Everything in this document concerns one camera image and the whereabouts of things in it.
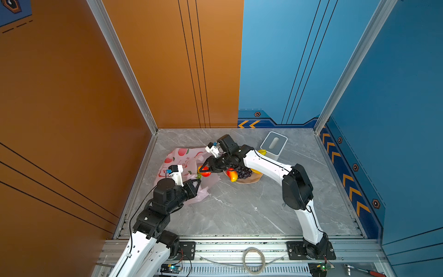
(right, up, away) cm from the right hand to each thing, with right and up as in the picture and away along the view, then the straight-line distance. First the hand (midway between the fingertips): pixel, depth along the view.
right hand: (205, 169), depth 82 cm
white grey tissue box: (+40, +12, +27) cm, 50 cm away
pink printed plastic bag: (-9, +4, +9) cm, 13 cm away
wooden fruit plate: (+25, -6, +10) cm, 28 cm away
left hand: (0, -2, -10) cm, 10 cm away
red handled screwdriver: (+70, -40, -14) cm, 82 cm away
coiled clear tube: (+26, -35, -11) cm, 45 cm away
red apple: (+1, -2, -3) cm, 3 cm away
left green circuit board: (-13, -39, -11) cm, 43 cm away
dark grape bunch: (+20, -3, +9) cm, 22 cm away
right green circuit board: (+49, -39, -12) cm, 64 cm away
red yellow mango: (+13, -3, +5) cm, 15 cm away
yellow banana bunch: (+31, +8, +13) cm, 34 cm away
